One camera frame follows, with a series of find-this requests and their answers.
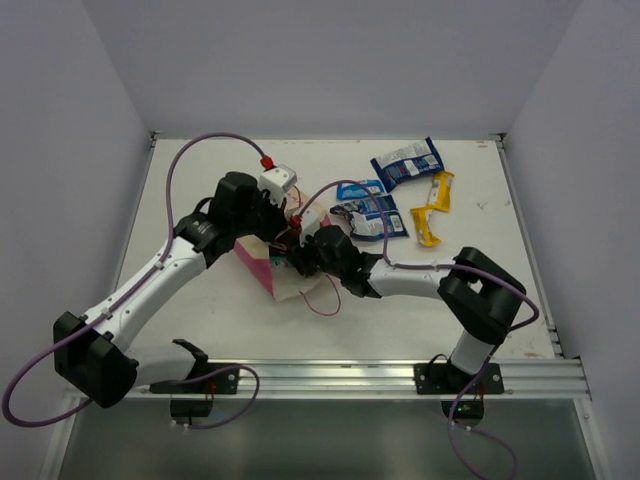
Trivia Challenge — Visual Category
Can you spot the dark blue chips bag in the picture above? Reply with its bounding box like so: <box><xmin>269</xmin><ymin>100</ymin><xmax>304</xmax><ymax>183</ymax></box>
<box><xmin>330</xmin><ymin>195</ymin><xmax>409</xmax><ymax>241</ymax></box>

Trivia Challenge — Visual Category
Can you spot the light blue snack packet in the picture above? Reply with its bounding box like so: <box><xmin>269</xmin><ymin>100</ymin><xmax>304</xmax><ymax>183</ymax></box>
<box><xmin>336</xmin><ymin>179</ymin><xmax>385</xmax><ymax>201</ymax></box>

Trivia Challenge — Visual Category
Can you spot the pink and cream paper bag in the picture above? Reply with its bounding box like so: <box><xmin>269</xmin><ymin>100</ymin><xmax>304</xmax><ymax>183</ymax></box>
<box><xmin>233</xmin><ymin>187</ymin><xmax>342</xmax><ymax>317</ymax></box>

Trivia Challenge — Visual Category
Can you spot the yellow snack bar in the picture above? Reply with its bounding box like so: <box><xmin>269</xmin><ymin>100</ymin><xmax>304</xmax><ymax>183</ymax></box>
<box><xmin>410</xmin><ymin>207</ymin><xmax>441</xmax><ymax>248</ymax></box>
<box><xmin>426</xmin><ymin>171</ymin><xmax>455</xmax><ymax>213</ymax></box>

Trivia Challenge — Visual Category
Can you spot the blue sweet chilli crisps bag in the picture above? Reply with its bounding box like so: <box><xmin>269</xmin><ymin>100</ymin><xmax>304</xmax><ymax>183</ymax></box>
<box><xmin>370</xmin><ymin>137</ymin><xmax>445</xmax><ymax>192</ymax></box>

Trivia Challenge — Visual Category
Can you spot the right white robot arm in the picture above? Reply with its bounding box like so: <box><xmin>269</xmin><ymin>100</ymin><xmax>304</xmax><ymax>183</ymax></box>
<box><xmin>284</xmin><ymin>225</ymin><xmax>526</xmax><ymax>393</ymax></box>

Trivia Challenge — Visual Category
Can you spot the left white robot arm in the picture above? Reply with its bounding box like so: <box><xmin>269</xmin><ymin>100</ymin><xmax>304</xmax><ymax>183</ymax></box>
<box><xmin>53</xmin><ymin>166</ymin><xmax>297</xmax><ymax>408</ymax></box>

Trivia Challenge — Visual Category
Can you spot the left black controller box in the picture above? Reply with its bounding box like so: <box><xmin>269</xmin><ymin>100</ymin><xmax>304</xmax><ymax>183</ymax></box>
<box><xmin>169</xmin><ymin>399</ymin><xmax>213</xmax><ymax>423</ymax></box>

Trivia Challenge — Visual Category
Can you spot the black controller box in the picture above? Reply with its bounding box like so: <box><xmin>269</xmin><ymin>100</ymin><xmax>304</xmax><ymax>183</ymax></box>
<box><xmin>169</xmin><ymin>399</ymin><xmax>213</xmax><ymax>423</ymax></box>
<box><xmin>441</xmin><ymin>399</ymin><xmax>485</xmax><ymax>423</ymax></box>

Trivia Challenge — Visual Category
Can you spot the right black controller box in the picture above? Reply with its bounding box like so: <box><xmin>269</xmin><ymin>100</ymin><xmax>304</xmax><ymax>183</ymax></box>
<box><xmin>441</xmin><ymin>399</ymin><xmax>485</xmax><ymax>423</ymax></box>

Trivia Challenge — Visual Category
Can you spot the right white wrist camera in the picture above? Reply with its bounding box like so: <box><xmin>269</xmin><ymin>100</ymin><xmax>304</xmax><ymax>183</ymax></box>
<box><xmin>289</xmin><ymin>207</ymin><xmax>325</xmax><ymax>243</ymax></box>

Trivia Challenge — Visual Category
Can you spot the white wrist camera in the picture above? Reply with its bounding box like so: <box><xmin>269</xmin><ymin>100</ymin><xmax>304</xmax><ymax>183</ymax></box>
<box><xmin>289</xmin><ymin>207</ymin><xmax>325</xmax><ymax>243</ymax></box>
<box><xmin>257</xmin><ymin>165</ymin><xmax>297</xmax><ymax>207</ymax></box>

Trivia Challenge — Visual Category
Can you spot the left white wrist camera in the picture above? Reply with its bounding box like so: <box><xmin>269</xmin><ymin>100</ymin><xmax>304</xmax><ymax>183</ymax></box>
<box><xmin>257</xmin><ymin>165</ymin><xmax>297</xmax><ymax>207</ymax></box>

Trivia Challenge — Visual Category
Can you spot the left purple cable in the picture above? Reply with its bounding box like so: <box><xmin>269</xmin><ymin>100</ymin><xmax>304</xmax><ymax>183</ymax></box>
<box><xmin>1</xmin><ymin>131</ymin><xmax>276</xmax><ymax>432</ymax></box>

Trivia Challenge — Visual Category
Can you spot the purple cable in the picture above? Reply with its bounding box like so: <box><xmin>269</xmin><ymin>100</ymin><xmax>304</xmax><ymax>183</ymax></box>
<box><xmin>292</xmin><ymin>179</ymin><xmax>540</xmax><ymax>480</ymax></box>
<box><xmin>1</xmin><ymin>131</ymin><xmax>276</xmax><ymax>432</ymax></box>

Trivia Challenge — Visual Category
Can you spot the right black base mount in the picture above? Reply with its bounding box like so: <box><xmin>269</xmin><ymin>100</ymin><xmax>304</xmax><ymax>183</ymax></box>
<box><xmin>413</xmin><ymin>354</ymin><xmax>505</xmax><ymax>395</ymax></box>

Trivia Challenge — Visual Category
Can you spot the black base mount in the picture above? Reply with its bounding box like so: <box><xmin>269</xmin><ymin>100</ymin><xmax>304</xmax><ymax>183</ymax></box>
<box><xmin>413</xmin><ymin>354</ymin><xmax>505</xmax><ymax>395</ymax></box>
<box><xmin>148</xmin><ymin>339</ymin><xmax>241</xmax><ymax>395</ymax></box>

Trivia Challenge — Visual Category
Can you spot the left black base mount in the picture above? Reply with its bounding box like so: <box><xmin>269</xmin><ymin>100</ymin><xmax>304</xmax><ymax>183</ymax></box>
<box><xmin>148</xmin><ymin>339</ymin><xmax>241</xmax><ymax>395</ymax></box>

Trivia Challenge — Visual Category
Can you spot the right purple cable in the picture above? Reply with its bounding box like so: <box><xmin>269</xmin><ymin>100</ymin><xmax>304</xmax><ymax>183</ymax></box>
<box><xmin>292</xmin><ymin>179</ymin><xmax>540</xmax><ymax>480</ymax></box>

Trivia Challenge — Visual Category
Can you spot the aluminium front rail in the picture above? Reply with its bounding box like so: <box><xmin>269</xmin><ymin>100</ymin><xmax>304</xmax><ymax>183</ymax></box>
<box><xmin>63</xmin><ymin>357</ymin><xmax>586</xmax><ymax>400</ymax></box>

